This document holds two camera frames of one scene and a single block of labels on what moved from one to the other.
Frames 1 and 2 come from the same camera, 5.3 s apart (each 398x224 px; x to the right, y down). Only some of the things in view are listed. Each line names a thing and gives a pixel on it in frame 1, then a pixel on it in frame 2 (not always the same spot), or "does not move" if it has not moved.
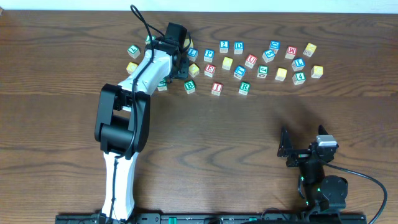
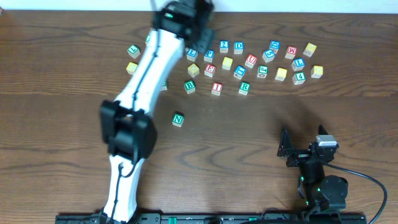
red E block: [209, 70] does not move
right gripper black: [299, 156] does not move
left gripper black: [181, 68] → [204, 40]
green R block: [244, 88] does not move
